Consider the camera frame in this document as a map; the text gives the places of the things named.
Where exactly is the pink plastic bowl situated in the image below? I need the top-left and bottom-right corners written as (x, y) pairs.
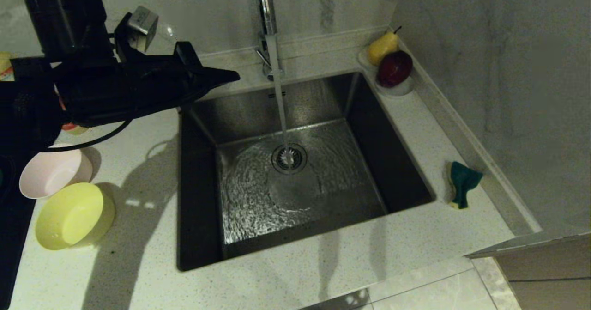
top-left (19, 144), bottom-right (94, 200)

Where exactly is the orange white dish soap bottle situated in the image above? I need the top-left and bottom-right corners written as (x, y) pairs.
top-left (0, 51), bottom-right (89, 136)

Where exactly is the yellow plastic bowl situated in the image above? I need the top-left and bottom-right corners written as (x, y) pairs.
top-left (35, 182), bottom-right (116, 251)

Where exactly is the green and yellow sponge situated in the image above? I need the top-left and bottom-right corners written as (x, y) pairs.
top-left (448, 161), bottom-right (483, 210)

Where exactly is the chrome faucet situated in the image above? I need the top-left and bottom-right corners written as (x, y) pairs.
top-left (255, 0), bottom-right (285, 82)

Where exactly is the stainless steel sink basin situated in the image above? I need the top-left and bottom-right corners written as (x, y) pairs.
top-left (177, 72), bottom-right (435, 272)

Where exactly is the round metal drain strainer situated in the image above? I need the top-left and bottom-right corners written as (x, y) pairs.
top-left (271, 143), bottom-right (308, 176)

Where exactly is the yellow pear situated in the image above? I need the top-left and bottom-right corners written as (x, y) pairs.
top-left (367, 25), bottom-right (401, 67)

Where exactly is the dark red apple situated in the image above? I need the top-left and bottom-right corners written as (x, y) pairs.
top-left (377, 50), bottom-right (414, 88)

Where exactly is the small white fruit dish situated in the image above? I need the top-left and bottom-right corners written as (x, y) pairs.
top-left (357, 47), bottom-right (415, 98)

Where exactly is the black induction cooktop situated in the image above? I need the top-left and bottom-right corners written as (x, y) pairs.
top-left (0, 148), bottom-right (37, 310)

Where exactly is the beige wooden cabinet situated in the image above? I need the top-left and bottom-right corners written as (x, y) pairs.
top-left (494, 236), bottom-right (591, 310)

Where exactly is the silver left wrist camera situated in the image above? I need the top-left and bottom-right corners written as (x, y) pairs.
top-left (115, 6), bottom-right (159, 54)

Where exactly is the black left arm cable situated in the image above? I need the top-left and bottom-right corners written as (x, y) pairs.
top-left (44, 120), bottom-right (134, 152)

